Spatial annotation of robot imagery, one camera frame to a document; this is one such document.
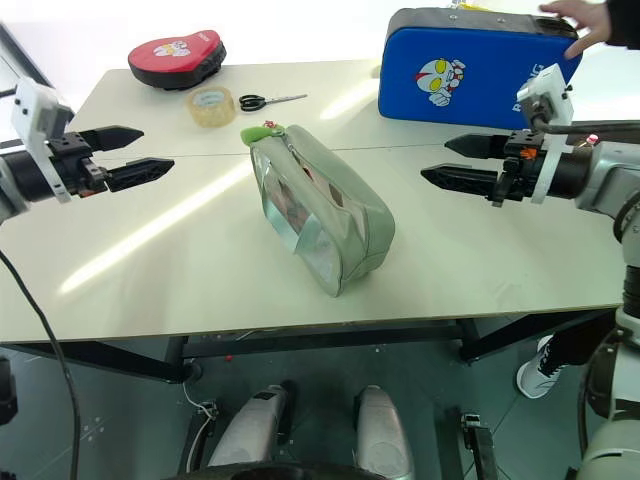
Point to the black table frame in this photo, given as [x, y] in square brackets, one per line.
[320, 336]

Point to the white sneaker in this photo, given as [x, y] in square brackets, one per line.
[537, 375]

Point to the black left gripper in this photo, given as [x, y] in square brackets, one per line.
[75, 160]

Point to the person's bare hand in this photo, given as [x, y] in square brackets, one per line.
[590, 20]

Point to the blue cartoon case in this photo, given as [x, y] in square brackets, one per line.
[465, 75]

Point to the small red cap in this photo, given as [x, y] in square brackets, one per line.
[592, 140]

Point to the black floor stand bracket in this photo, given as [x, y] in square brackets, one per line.
[482, 445]

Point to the yellow object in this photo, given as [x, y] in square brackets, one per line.
[472, 4]

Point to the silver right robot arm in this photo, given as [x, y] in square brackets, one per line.
[607, 175]

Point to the person's black trouser leg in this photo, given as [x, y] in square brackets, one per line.
[580, 347]

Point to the person's black sleeve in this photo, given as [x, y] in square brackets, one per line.
[625, 22]

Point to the silver right robot leg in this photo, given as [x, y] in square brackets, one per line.
[382, 430]

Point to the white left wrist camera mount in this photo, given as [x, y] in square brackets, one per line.
[27, 107]

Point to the clear packing tape roll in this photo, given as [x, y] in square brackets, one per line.
[212, 112]

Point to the green zipper pull tab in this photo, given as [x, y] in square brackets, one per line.
[252, 134]

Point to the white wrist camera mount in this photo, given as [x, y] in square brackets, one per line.
[550, 87]
[27, 107]

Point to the silver left robot leg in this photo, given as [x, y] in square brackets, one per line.
[250, 430]

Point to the green transparent pencil case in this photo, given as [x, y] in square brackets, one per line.
[330, 215]

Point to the red cartoon case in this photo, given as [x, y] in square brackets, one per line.
[172, 55]

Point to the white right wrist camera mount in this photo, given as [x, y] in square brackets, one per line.
[550, 87]

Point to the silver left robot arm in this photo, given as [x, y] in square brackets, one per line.
[15, 175]

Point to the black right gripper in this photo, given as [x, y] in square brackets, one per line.
[522, 170]

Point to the silver robot leg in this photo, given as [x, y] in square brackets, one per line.
[382, 430]
[250, 430]

